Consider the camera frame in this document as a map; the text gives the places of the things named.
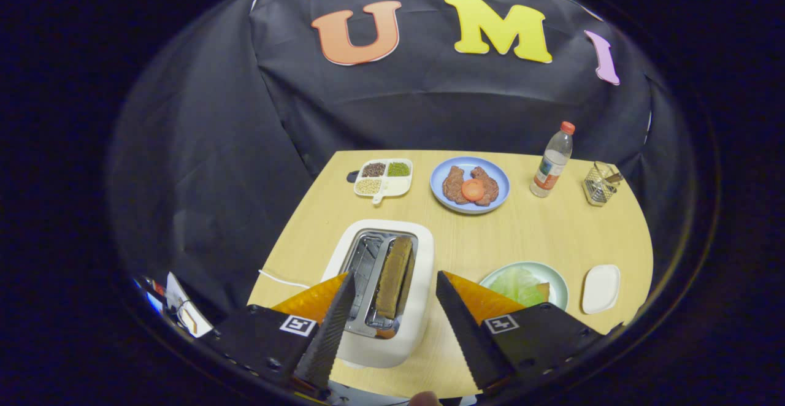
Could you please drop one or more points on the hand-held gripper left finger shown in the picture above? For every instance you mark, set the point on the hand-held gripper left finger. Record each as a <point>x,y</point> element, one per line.
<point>331,332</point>

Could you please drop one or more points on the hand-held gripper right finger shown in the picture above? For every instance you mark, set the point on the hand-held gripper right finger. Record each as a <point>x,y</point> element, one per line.
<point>466,326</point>

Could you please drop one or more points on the green lettuce leaf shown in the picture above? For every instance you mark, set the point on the green lettuce leaf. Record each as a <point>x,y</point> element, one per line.
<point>515,286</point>

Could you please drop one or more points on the toasted bread slice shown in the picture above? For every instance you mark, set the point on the toasted bread slice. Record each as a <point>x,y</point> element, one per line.
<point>392,277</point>

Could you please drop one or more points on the white toaster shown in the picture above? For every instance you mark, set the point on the white toaster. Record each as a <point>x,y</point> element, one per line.
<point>423,283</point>

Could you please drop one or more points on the brown bread base slice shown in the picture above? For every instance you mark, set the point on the brown bread base slice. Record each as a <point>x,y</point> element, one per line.
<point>543,291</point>

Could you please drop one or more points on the pale green round plate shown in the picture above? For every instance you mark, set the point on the pale green round plate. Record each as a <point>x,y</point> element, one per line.
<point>559,289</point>

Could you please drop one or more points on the red tomato slice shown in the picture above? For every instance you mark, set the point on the red tomato slice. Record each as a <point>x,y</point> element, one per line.
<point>473,190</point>

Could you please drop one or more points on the small white rectangular plate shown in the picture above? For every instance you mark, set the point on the small white rectangular plate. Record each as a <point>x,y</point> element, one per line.
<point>601,289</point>

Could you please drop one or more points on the brown meat patty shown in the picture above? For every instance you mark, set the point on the brown meat patty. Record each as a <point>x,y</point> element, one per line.
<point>452,184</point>
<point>490,188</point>

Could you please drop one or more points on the blue plate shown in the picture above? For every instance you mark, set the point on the blue plate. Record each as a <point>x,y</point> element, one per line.
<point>500,185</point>

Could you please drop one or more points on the white compartment dish with beans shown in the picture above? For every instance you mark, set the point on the white compartment dish with beans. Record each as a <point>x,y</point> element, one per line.
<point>398,186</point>

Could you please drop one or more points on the clear water bottle red cap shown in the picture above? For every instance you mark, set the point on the clear water bottle red cap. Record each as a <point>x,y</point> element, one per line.
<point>551,167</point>

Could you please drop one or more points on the brown wooden chopstick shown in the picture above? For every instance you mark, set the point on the brown wooden chopstick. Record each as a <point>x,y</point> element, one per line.
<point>613,178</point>

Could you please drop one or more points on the black backdrop cloth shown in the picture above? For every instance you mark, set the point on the black backdrop cloth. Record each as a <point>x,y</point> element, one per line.
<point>429,99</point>

